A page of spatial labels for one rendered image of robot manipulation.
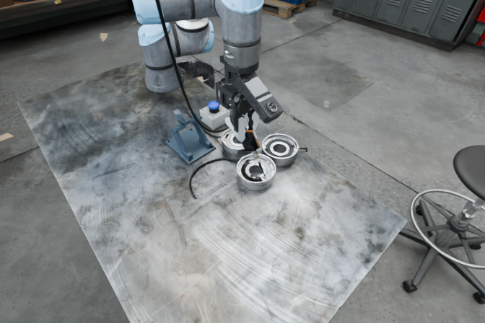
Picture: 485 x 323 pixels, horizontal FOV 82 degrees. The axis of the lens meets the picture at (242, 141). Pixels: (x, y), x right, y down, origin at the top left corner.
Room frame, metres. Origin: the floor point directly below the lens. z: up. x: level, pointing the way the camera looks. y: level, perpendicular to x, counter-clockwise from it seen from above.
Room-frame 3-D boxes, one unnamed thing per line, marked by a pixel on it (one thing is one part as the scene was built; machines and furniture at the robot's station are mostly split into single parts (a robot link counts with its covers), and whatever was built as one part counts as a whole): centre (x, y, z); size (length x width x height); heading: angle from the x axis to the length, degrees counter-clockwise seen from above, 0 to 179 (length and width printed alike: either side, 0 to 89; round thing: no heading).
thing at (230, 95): (0.54, 0.01, 1.07); 0.09 x 0.08 x 0.12; 43
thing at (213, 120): (0.75, 0.10, 0.82); 0.08 x 0.07 x 0.05; 42
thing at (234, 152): (0.62, 0.01, 0.82); 0.10 x 0.10 x 0.04
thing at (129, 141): (0.62, 0.22, 0.79); 1.20 x 0.60 x 0.02; 42
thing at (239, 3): (0.54, 0.00, 1.23); 0.09 x 0.08 x 0.11; 20
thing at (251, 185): (0.50, -0.04, 0.82); 0.10 x 0.10 x 0.04
